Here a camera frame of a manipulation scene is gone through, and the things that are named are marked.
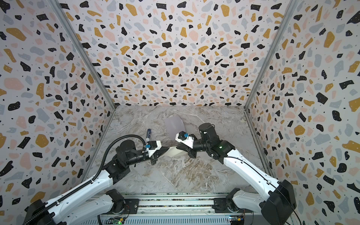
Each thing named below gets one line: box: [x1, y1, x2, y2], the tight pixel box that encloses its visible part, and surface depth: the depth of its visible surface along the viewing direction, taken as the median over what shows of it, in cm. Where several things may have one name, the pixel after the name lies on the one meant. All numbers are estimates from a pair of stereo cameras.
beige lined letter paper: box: [163, 146, 189, 158], surface depth 71 cm
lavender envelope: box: [164, 114, 186, 141], surface depth 112 cm
